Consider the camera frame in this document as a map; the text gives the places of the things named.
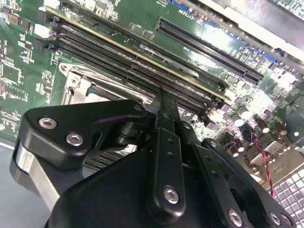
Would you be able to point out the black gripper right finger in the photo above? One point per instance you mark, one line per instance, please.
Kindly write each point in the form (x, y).
(221, 161)

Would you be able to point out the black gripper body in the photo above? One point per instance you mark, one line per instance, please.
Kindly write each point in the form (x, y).
(107, 202)

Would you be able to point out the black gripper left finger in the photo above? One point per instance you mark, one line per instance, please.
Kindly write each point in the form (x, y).
(59, 128)

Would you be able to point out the silver CPU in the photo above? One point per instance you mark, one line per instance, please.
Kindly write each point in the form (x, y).
(107, 93)

